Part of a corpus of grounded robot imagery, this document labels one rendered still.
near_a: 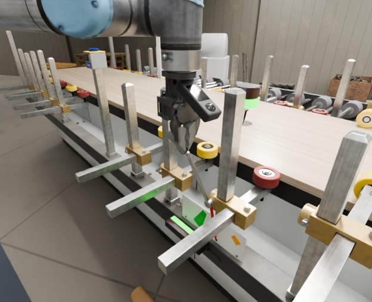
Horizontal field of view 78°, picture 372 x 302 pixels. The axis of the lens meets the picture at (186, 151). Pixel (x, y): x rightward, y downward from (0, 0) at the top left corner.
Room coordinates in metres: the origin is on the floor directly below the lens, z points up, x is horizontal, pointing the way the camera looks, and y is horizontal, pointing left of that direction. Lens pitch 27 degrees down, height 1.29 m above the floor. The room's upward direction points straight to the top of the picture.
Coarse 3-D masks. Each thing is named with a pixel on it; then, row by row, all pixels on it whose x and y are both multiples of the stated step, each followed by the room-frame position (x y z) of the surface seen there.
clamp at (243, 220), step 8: (216, 192) 0.55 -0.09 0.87; (216, 200) 0.52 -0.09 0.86; (232, 200) 0.51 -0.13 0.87; (240, 200) 0.51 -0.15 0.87; (216, 208) 0.52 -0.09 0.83; (224, 208) 0.50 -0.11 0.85; (232, 208) 0.48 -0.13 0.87; (240, 208) 0.48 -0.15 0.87; (256, 208) 0.48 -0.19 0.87; (240, 216) 0.46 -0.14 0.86; (248, 216) 0.45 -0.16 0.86; (240, 224) 0.45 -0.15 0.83; (248, 224) 0.46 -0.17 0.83
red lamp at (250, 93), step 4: (236, 84) 0.58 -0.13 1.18; (240, 88) 0.54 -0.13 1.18; (244, 88) 0.54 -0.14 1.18; (256, 88) 0.54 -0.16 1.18; (248, 92) 0.53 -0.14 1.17; (252, 92) 0.53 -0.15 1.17; (256, 92) 0.53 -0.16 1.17; (248, 96) 0.53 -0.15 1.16; (252, 96) 0.53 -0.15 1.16; (256, 96) 0.53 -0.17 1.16
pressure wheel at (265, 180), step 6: (258, 168) 0.62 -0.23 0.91; (264, 168) 0.62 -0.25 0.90; (270, 168) 0.62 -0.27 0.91; (258, 174) 0.59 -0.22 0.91; (264, 174) 0.59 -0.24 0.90; (270, 174) 0.59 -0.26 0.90; (276, 174) 0.59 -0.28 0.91; (258, 180) 0.58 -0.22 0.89; (264, 180) 0.56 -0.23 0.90; (270, 180) 0.56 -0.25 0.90; (276, 180) 0.56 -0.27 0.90; (264, 186) 0.56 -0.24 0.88; (270, 186) 0.56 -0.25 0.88; (276, 186) 0.57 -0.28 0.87
